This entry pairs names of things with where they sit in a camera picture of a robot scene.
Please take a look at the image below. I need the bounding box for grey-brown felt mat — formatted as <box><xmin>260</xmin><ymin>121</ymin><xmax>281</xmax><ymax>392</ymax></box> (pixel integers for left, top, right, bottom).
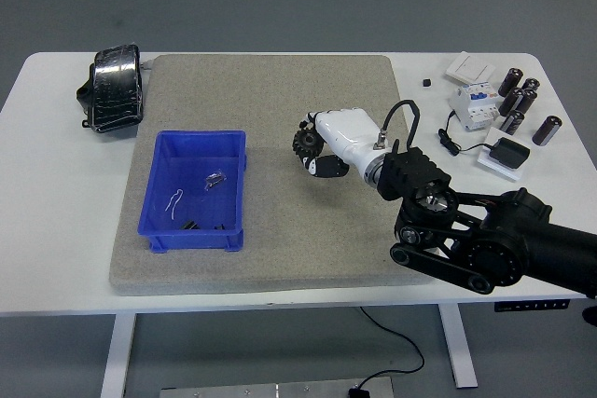
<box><xmin>108</xmin><ymin>53</ymin><xmax>437</xmax><ymax>297</ymax></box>

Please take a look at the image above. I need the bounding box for white wall switch panel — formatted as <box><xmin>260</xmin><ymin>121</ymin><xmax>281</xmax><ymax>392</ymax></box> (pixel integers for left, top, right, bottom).
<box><xmin>444</xmin><ymin>50</ymin><xmax>497</xmax><ymax>85</ymax></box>

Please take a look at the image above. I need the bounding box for white flat plate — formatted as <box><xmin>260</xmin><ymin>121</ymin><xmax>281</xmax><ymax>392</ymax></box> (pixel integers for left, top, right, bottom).
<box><xmin>476</xmin><ymin>127</ymin><xmax>523</xmax><ymax>183</ymax></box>

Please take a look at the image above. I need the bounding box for white table leg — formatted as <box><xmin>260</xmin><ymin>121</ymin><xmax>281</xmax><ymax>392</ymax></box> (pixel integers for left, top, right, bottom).
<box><xmin>437</xmin><ymin>304</ymin><xmax>479</xmax><ymax>389</ymax></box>
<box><xmin>100</xmin><ymin>313</ymin><xmax>137</xmax><ymax>398</ymax></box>

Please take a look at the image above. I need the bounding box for thin white string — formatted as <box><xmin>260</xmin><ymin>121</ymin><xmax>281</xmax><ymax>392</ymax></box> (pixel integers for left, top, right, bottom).
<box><xmin>163</xmin><ymin>188</ymin><xmax>185</xmax><ymax>221</ymax></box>

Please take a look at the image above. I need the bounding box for black adapter cord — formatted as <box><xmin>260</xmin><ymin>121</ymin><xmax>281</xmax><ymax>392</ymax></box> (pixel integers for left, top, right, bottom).
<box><xmin>437</xmin><ymin>109</ymin><xmax>495</xmax><ymax>157</ymax></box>

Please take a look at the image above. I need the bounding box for small clear plastic bag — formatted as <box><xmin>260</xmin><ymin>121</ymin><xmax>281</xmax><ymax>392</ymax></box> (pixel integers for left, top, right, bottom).
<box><xmin>203</xmin><ymin>169</ymin><xmax>229</xmax><ymax>192</ymax></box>

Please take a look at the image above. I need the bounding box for black power adapter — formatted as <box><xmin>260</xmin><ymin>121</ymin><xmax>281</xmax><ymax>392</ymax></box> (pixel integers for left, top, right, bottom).
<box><xmin>487</xmin><ymin>136</ymin><xmax>532</xmax><ymax>170</ymax></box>

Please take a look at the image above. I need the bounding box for black floor cable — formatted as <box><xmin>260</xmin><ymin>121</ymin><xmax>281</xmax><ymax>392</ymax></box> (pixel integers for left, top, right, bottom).
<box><xmin>358</xmin><ymin>307</ymin><xmax>425</xmax><ymax>390</ymax></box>

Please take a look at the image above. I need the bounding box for black film-wrapped device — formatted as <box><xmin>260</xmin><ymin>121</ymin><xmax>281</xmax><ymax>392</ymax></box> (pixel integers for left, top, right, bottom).
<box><xmin>75</xmin><ymin>43</ymin><xmax>145</xmax><ymax>134</ymax></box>

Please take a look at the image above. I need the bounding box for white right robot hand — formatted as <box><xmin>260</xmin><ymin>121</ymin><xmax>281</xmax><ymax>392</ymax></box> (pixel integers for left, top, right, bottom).
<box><xmin>292</xmin><ymin>108</ymin><xmax>392</xmax><ymax>180</ymax></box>

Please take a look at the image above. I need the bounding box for white circuit breaker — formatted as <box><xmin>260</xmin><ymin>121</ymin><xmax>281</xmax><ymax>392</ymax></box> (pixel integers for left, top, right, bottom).
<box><xmin>449</xmin><ymin>81</ymin><xmax>501</xmax><ymax>132</ymax></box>

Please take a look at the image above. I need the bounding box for blue plastic box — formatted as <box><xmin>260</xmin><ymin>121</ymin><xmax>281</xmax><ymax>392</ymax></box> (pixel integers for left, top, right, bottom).
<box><xmin>136</xmin><ymin>130</ymin><xmax>248</xmax><ymax>254</ymax></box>

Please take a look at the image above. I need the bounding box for grey metal floor plate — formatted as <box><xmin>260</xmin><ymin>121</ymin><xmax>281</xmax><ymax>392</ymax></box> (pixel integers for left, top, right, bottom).
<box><xmin>160</xmin><ymin>377</ymin><xmax>395</xmax><ymax>398</ymax></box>

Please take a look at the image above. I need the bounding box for large black gear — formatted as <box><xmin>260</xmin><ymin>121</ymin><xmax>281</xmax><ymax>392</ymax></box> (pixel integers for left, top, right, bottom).
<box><xmin>292</xmin><ymin>130</ymin><xmax>319</xmax><ymax>156</ymax></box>

